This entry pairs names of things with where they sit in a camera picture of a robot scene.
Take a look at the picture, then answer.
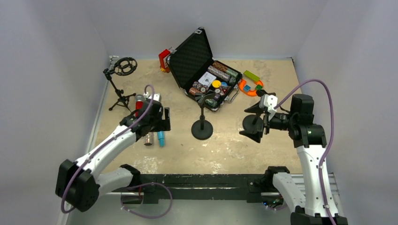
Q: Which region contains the blue microphone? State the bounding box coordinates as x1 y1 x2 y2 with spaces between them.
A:
157 131 166 147

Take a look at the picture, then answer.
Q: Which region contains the silver glitter microphone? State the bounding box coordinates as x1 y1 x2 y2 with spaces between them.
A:
144 132 154 146

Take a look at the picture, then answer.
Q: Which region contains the black round-base mic stand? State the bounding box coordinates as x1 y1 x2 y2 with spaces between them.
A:
191 90 215 140

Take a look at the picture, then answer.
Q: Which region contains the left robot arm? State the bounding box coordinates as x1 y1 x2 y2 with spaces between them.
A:
55 99 171 214

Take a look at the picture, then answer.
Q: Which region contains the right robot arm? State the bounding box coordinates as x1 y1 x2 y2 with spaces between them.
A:
240 94 348 225

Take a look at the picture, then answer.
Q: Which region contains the blue toy brick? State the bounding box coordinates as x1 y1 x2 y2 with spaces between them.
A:
244 85 251 92

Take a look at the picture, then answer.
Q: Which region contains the red microphone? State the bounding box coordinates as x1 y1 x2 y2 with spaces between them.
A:
135 94 145 118

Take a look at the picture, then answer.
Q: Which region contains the orange curved toy track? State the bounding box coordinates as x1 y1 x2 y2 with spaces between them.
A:
238 79 264 97

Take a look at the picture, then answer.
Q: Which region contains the yellow chip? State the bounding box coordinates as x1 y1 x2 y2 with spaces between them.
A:
212 80 222 89

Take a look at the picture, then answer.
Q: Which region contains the red toy block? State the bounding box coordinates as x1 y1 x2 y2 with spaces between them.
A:
158 49 170 73

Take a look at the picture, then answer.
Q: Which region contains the white card deck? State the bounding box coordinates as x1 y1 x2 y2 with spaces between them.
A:
198 72 217 87

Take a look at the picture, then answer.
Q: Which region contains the black poker chip case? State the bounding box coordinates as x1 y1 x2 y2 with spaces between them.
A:
166 27 243 112

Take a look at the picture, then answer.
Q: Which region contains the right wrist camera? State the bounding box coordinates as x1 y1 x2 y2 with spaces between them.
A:
259 94 278 119

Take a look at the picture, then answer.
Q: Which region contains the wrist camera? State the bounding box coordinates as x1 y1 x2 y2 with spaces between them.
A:
143 93 161 102
259 94 278 119

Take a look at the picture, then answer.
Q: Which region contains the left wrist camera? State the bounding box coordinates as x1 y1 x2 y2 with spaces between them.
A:
143 93 161 102

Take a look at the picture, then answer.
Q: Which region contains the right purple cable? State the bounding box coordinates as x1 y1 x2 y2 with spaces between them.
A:
267 79 338 225

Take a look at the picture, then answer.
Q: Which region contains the purple cable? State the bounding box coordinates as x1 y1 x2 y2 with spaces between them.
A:
267 79 338 225
61 84 173 219

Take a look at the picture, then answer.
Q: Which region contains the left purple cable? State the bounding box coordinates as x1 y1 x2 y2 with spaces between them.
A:
61 84 173 219

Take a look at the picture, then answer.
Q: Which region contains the tripod stand with shock mount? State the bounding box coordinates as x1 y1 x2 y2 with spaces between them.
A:
102 56 138 112

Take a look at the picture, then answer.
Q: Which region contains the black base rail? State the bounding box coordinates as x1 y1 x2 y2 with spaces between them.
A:
117 174 283 207

